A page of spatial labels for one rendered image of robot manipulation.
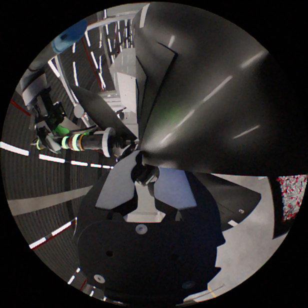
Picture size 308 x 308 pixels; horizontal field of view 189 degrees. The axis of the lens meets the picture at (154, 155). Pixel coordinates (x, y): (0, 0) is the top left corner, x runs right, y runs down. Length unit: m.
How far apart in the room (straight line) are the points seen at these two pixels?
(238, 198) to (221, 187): 0.06
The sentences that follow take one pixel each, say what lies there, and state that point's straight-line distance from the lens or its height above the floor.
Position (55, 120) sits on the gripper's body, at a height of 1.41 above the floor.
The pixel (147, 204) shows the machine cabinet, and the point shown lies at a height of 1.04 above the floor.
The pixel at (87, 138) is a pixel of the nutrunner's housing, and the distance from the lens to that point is 0.27.
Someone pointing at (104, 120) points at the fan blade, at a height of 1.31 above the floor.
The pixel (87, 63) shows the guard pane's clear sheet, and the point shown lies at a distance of 1.01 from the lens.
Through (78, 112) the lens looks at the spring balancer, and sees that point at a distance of 1.15.
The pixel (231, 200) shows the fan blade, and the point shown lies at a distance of 0.27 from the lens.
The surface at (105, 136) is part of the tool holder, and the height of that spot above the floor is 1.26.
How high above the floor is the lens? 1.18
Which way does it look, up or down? 4 degrees down
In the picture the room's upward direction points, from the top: 88 degrees counter-clockwise
